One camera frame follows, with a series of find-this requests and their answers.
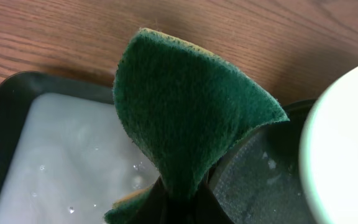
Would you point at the green yellow sponge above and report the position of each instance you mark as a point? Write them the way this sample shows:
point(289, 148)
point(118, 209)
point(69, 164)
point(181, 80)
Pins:
point(184, 107)

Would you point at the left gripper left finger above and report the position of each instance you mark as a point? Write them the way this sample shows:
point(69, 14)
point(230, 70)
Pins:
point(152, 209)

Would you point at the black round tray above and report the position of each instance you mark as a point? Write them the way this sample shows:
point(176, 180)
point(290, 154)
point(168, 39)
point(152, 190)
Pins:
point(259, 181)

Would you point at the black rectangular water tray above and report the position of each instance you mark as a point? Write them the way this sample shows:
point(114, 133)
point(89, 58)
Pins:
point(64, 155)

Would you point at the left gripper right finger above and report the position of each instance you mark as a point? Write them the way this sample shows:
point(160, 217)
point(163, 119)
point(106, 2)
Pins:
point(207, 208)

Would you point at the light blue plate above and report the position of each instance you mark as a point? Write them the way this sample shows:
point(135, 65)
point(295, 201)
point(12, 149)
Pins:
point(328, 157)

